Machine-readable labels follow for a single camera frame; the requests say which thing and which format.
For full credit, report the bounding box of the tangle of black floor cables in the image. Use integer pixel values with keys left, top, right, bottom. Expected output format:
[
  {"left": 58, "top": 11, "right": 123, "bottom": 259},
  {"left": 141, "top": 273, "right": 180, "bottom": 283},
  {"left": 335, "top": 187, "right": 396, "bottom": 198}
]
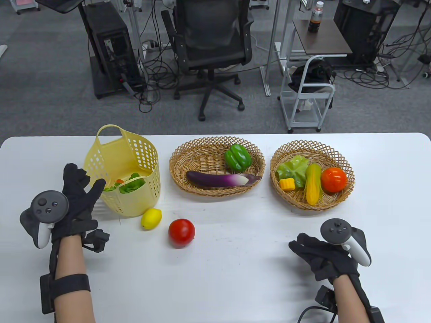
[
  {"left": 337, "top": 34, "right": 431, "bottom": 89},
  {"left": 135, "top": 34, "right": 182, "bottom": 113}
]

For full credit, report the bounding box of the red tomato object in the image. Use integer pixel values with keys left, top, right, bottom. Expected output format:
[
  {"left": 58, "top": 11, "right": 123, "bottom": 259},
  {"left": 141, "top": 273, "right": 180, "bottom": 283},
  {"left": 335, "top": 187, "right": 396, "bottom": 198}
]
[{"left": 168, "top": 218, "right": 196, "bottom": 248}]

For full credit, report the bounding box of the black bag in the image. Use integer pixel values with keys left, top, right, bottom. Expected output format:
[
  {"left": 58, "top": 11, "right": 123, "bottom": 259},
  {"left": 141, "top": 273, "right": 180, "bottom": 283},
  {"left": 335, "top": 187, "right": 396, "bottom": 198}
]
[{"left": 289, "top": 60, "right": 336, "bottom": 94}]

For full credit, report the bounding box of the dark drink bottle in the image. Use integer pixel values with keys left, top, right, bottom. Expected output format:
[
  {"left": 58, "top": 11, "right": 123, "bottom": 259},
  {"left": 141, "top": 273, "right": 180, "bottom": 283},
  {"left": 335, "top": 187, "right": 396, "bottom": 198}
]
[{"left": 308, "top": 1, "right": 324, "bottom": 33}]

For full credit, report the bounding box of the person's right forearm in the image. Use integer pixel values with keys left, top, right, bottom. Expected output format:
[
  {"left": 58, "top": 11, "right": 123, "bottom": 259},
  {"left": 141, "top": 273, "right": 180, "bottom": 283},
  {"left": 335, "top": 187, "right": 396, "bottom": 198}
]
[{"left": 333, "top": 274, "right": 372, "bottom": 323}]

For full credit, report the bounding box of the yellow plastic basket container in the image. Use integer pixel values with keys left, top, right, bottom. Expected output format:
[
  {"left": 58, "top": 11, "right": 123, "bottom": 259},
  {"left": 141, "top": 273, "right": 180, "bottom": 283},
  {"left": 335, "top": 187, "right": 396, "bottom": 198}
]
[{"left": 84, "top": 124, "right": 161, "bottom": 217}]

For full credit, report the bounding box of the round wicker basket container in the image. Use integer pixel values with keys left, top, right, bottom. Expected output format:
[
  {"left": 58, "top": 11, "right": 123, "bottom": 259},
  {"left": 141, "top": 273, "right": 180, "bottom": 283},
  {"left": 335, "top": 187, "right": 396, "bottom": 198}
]
[{"left": 270, "top": 140, "right": 356, "bottom": 212}]

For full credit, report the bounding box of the silver aluminium frame post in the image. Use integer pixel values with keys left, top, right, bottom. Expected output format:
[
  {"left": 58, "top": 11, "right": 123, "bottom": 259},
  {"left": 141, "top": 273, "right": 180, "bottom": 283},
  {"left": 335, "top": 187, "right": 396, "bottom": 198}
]
[{"left": 121, "top": 0, "right": 152, "bottom": 101}]

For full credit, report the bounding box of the black glove cable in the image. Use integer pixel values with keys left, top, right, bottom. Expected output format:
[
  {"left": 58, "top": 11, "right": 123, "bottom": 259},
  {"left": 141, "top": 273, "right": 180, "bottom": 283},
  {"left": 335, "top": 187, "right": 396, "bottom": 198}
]
[
  {"left": 49, "top": 242, "right": 59, "bottom": 280},
  {"left": 296, "top": 306, "right": 335, "bottom": 323}
]

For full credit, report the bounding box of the grey white handheld controller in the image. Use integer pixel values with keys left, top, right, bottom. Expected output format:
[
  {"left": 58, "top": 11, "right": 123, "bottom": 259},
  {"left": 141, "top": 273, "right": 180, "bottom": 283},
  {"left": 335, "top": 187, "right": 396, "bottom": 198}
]
[
  {"left": 320, "top": 218, "right": 372, "bottom": 267},
  {"left": 20, "top": 190, "right": 69, "bottom": 249}
]

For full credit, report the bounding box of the yellow lemon object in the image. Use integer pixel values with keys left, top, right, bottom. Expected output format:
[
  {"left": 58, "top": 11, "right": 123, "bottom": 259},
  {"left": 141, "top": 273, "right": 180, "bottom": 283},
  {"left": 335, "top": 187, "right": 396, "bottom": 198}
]
[{"left": 141, "top": 208, "right": 163, "bottom": 231}]

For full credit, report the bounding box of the orange fruit object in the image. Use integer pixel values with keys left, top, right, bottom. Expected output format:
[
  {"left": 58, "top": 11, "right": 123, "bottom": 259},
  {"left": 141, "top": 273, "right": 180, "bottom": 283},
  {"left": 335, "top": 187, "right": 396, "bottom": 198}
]
[{"left": 321, "top": 167, "right": 347, "bottom": 193}]

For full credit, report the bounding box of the white cart with pink bin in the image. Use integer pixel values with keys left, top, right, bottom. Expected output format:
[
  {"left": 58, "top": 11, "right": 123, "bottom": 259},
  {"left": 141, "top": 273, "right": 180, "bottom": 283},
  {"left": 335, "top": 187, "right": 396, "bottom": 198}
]
[{"left": 8, "top": 0, "right": 41, "bottom": 15}]

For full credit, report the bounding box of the white desk frame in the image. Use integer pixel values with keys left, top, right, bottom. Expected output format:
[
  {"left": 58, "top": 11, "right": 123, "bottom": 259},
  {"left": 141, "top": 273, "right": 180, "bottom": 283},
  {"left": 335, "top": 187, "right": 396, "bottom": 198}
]
[{"left": 260, "top": 0, "right": 297, "bottom": 97}]

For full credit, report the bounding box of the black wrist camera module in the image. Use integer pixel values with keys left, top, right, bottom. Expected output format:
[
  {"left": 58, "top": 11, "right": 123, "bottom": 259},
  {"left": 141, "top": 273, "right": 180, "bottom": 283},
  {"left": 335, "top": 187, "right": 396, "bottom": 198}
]
[
  {"left": 82, "top": 229, "right": 110, "bottom": 253},
  {"left": 315, "top": 285, "right": 337, "bottom": 312}
]

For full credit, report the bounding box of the green lettuce leaf object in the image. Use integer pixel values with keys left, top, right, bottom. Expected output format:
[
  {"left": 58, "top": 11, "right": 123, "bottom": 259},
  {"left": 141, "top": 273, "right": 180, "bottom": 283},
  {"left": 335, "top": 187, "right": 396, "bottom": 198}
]
[{"left": 276, "top": 155, "right": 310, "bottom": 189}]

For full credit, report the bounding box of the brown side table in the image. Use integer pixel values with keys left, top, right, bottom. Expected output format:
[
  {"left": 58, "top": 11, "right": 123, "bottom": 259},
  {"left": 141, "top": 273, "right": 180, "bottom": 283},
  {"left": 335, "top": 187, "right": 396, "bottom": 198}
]
[{"left": 292, "top": 19, "right": 353, "bottom": 56}]

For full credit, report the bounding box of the leafy orange carrot object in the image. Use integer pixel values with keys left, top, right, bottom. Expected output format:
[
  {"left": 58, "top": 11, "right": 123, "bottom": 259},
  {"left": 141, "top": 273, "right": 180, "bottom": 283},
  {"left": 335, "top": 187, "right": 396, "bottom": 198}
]
[{"left": 103, "top": 173, "right": 147, "bottom": 194}]

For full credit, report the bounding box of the long corn cob object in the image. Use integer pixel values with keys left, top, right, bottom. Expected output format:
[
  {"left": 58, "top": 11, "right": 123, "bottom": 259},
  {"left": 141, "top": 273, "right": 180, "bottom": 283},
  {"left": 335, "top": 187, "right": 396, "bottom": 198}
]
[{"left": 305, "top": 164, "right": 324, "bottom": 206}]

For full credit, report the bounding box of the green bell pepper object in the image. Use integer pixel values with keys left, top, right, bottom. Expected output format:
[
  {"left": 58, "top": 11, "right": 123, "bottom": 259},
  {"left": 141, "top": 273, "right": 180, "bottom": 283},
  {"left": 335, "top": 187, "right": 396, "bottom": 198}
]
[{"left": 224, "top": 144, "right": 253, "bottom": 172}]

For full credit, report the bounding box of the black office chair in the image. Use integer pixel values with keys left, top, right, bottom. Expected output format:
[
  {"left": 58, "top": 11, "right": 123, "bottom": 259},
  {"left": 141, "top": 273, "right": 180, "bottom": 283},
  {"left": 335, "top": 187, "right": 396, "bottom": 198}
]
[{"left": 160, "top": 0, "right": 255, "bottom": 122}]

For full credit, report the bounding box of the black computer tower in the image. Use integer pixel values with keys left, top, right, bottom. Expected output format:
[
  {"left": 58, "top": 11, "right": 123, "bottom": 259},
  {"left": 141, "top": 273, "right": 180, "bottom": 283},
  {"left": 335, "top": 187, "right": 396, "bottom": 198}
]
[
  {"left": 333, "top": 0, "right": 399, "bottom": 65},
  {"left": 82, "top": 3, "right": 143, "bottom": 100}
]

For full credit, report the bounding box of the white rolling cart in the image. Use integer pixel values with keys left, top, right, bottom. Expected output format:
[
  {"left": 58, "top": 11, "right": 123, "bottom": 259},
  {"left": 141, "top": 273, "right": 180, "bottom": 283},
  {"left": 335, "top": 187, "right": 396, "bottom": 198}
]
[{"left": 278, "top": 55, "right": 336, "bottom": 134}]

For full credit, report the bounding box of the oval wicker basket container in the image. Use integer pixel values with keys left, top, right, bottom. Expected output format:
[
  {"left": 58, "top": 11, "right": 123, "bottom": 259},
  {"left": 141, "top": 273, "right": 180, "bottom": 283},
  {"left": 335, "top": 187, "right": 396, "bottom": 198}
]
[{"left": 169, "top": 136, "right": 266, "bottom": 198}]

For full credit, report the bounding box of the person's right hand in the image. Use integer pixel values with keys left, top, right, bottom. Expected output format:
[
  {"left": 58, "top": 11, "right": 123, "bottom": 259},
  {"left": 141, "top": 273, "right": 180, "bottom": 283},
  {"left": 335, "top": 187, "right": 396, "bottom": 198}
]
[{"left": 289, "top": 228, "right": 367, "bottom": 282}]

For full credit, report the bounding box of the purple eggplant object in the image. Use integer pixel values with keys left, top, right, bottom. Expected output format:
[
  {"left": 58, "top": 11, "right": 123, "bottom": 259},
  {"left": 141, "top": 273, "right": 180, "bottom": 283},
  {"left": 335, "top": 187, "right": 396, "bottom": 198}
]
[{"left": 186, "top": 170, "right": 262, "bottom": 189}]

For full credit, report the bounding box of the person's left hand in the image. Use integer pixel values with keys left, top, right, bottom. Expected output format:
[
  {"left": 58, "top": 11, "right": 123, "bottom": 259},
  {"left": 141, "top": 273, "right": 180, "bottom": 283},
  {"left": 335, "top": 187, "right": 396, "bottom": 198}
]
[{"left": 51, "top": 163, "right": 106, "bottom": 243}]

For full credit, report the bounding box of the person's left forearm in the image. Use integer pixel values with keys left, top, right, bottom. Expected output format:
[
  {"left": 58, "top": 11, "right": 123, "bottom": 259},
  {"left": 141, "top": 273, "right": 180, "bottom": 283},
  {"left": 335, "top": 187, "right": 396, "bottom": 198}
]
[{"left": 54, "top": 234, "right": 96, "bottom": 323}]

